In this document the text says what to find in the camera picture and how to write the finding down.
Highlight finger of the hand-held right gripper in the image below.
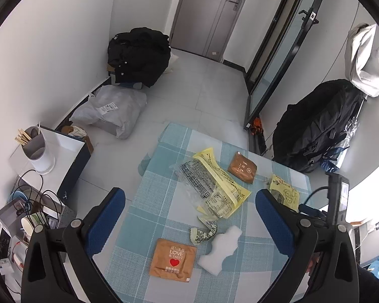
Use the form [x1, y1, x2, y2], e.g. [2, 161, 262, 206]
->
[298, 204, 328, 218]

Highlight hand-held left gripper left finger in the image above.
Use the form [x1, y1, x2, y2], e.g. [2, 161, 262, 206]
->
[20, 187, 126, 303]

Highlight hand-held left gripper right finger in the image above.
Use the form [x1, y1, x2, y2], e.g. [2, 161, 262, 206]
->
[255, 189, 361, 303]

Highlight yellow printed plastic wrapper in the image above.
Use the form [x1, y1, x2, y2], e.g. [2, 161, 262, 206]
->
[174, 147, 251, 220]
[265, 173, 300, 210]

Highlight white foam piece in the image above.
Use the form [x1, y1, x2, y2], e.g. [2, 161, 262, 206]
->
[198, 225, 243, 272]

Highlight person's right forearm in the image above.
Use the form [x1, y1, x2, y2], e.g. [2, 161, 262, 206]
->
[355, 263, 379, 303]

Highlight dark brown sachet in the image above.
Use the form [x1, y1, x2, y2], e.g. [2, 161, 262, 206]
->
[227, 151, 258, 184]

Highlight silver folded umbrella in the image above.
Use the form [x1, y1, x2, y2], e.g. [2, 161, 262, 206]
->
[319, 117, 361, 172]

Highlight torn printed wrapper piece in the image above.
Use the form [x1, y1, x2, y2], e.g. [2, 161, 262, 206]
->
[189, 215, 219, 246]

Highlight paper bowl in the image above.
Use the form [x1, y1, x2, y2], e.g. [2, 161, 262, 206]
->
[20, 213, 48, 237]

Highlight brown sachet with red heart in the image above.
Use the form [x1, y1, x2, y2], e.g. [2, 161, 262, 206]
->
[149, 238, 198, 283]

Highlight black backpack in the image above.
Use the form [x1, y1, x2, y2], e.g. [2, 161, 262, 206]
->
[272, 80, 365, 173]

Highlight white box with blue side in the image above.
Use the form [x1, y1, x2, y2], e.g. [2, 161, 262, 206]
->
[9, 125, 93, 200]

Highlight white chopstick holder cup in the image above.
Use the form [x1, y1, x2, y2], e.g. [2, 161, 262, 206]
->
[21, 126, 56, 175]

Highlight open cardboard box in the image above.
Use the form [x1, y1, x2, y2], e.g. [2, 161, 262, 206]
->
[61, 125, 93, 155]

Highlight blue round container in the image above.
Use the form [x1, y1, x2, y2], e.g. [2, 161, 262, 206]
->
[11, 191, 29, 209]

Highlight grey box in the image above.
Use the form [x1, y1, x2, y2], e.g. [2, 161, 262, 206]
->
[0, 200, 19, 237]

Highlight grey plastic parcel bag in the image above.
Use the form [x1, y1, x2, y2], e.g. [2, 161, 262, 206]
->
[70, 85, 147, 139]

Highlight bundle of wooden chopsticks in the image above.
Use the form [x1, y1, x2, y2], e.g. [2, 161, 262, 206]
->
[15, 128, 32, 147]

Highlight white garment on hook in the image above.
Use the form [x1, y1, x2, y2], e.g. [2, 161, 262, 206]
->
[345, 23, 379, 98]

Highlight black framed glass door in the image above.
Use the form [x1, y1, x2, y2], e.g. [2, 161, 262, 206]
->
[244, 0, 330, 133]

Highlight black jacket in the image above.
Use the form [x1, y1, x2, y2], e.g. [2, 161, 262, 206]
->
[107, 28, 172, 88]

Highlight cream cloth bag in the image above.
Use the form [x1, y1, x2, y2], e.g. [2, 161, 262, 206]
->
[164, 54, 179, 74]

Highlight grey room door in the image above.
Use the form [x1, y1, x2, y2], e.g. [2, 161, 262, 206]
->
[171, 0, 256, 60]

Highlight tangle of black cables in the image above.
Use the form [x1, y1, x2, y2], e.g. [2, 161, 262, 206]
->
[17, 169, 67, 228]

